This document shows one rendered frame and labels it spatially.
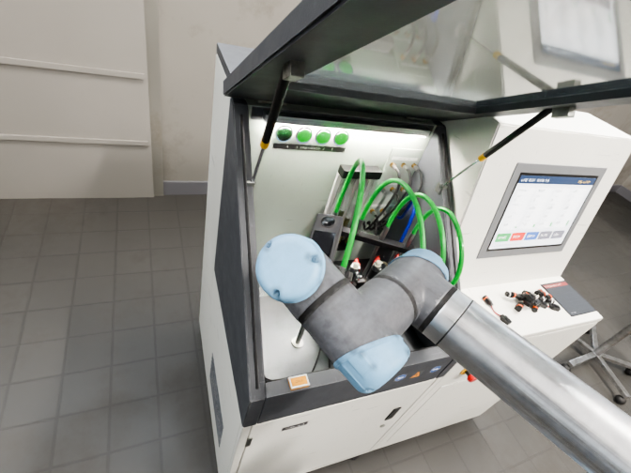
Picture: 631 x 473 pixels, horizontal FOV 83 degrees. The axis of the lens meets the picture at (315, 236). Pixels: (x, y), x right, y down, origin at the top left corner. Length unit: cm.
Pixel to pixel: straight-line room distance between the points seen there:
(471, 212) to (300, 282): 93
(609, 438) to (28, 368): 212
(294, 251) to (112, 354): 183
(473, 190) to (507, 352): 79
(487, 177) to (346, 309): 90
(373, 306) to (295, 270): 10
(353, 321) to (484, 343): 16
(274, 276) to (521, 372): 29
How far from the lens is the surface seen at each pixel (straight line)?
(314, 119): 102
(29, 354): 225
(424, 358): 118
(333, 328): 39
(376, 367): 39
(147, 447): 193
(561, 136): 139
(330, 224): 59
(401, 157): 126
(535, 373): 48
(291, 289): 37
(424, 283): 47
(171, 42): 259
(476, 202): 123
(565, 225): 166
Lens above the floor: 182
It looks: 39 degrees down
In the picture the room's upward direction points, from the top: 18 degrees clockwise
